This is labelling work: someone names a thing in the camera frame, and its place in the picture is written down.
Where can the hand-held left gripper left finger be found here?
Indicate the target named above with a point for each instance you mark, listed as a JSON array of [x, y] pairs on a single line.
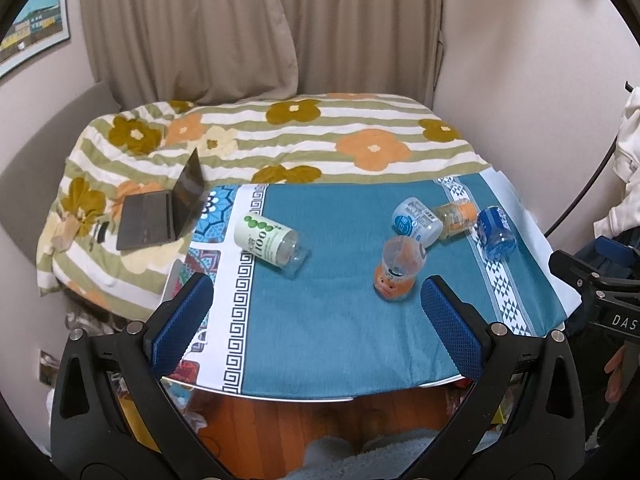
[[182, 321]]

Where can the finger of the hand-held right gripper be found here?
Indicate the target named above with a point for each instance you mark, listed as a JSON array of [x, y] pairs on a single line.
[[609, 247], [575, 267]]

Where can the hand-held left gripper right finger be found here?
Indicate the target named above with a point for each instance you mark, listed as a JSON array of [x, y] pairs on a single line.
[[452, 331]]

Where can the clear cup with orange label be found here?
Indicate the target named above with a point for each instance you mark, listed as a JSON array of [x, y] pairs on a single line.
[[397, 270]]

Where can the clear cup with blue label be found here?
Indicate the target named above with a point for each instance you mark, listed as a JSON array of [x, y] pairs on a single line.
[[492, 230]]

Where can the clear cup with green-white label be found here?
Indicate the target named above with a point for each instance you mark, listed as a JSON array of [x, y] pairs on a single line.
[[260, 237]]

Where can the clear cup with yellow-orange label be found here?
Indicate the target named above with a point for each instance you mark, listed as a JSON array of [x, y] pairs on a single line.
[[457, 215]]

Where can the clear cup with white-blue label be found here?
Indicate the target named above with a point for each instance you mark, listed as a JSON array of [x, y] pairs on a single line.
[[415, 220]]

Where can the person's right hand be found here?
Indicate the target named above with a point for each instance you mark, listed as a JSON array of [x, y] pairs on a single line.
[[616, 370]]

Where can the dark clothing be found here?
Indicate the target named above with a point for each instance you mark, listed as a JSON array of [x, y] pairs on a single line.
[[590, 385]]

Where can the white hanging garment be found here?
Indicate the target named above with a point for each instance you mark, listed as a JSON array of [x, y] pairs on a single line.
[[627, 160]]

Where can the grey laptop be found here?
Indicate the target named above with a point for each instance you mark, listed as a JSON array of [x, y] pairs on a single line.
[[147, 220]]

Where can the small black device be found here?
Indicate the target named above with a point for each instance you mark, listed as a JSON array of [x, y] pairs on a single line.
[[101, 232]]

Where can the teal patterned tablecloth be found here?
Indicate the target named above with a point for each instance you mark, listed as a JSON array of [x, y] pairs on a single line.
[[330, 330]]

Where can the floral striped blanket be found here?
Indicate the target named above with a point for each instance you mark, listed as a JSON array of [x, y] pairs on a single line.
[[320, 145]]

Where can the beige curtain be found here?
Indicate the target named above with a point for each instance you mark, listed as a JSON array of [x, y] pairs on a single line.
[[225, 25]]

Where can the wall poster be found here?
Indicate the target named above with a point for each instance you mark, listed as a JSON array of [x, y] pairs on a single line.
[[35, 30]]

